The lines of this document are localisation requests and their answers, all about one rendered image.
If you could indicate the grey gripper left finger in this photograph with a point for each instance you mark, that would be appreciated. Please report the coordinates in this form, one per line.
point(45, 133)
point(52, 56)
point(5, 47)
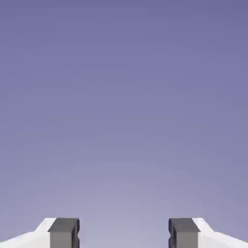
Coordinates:
point(62, 234)

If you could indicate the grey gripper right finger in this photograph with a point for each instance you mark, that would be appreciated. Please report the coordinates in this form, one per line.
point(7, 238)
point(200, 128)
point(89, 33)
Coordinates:
point(186, 234)

